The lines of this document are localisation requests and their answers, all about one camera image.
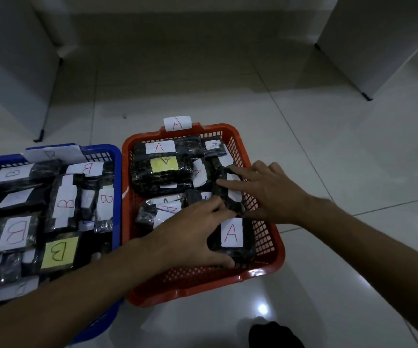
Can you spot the person's right hand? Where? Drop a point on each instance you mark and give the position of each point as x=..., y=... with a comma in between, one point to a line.
x=277, y=195

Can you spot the person's left hand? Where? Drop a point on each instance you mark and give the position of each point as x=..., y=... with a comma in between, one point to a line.
x=187, y=239

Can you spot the red plastic basket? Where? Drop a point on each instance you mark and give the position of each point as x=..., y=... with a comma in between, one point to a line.
x=147, y=297

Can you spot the blue plastic basket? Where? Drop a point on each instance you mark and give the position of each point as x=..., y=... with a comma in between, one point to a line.
x=117, y=199

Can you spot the person's right forearm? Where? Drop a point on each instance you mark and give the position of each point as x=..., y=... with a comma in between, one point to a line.
x=383, y=260

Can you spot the person's left forearm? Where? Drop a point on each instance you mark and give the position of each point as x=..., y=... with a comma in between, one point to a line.
x=56, y=300

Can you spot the person's black trouser leg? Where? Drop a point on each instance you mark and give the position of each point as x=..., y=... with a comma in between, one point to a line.
x=274, y=335

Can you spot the small white paper tag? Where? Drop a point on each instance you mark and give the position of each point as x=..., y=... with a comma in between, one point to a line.
x=177, y=123

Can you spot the large white paper tag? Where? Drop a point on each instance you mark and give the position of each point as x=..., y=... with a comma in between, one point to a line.
x=54, y=153

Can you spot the white desk side panel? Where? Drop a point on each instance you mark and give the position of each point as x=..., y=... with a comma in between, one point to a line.
x=13, y=61
x=375, y=39

